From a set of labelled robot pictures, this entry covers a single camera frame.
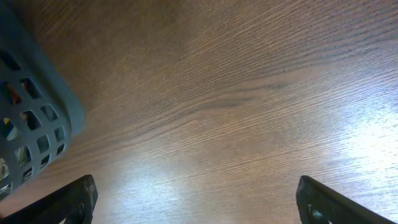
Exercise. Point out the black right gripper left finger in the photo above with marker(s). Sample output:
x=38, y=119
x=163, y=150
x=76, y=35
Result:
x=73, y=203

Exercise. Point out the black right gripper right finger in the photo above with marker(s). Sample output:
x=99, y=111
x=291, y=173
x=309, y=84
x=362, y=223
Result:
x=318, y=203

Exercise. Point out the grey plastic basket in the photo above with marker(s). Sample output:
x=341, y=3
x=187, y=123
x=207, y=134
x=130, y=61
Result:
x=39, y=113

